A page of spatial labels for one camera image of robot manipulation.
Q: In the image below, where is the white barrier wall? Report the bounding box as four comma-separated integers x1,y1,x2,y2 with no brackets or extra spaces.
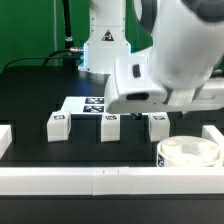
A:
201,125,224,166
0,125,12,159
0,167,224,195

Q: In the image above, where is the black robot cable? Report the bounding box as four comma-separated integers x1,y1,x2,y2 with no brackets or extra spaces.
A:
1,49,84,73

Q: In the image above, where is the white right barrier wall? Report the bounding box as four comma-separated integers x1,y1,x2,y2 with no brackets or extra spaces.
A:
201,125,224,166

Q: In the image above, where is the white left barrier wall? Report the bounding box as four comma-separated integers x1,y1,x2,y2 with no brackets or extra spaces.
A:
0,125,12,159

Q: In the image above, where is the white marker base plate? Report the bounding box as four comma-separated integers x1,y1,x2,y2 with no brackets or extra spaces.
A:
62,96,104,115

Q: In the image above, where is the white front barrier wall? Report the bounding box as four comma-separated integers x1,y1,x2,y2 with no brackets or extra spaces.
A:
0,167,224,195

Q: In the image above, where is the black vertical cable post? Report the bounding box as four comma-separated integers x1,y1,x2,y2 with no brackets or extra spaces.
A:
62,0,74,69

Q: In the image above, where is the round white stool seat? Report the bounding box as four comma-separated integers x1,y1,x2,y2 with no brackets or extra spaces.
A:
156,136,224,167

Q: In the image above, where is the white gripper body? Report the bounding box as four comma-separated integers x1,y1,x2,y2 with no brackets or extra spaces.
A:
104,49,224,114

